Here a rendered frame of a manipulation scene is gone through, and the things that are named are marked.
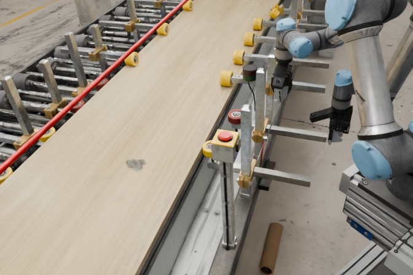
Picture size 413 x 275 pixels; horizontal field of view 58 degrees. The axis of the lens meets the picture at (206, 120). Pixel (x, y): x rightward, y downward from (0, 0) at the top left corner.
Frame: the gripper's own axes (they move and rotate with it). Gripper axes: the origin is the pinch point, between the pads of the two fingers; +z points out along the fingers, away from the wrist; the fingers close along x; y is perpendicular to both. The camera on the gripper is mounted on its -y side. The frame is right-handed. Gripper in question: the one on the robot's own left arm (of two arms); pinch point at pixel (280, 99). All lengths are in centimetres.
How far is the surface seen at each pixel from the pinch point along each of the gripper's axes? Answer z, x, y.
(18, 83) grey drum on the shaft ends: 18, 160, 9
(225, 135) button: -23, 8, -57
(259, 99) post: -3.8, 7.8, -7.2
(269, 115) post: 22.2, 7.4, 17.8
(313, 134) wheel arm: 14.5, -16.0, -2.4
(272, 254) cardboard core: 93, -3, -14
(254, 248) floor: 101, 8, -9
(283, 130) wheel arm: 14.5, -2.5, -2.6
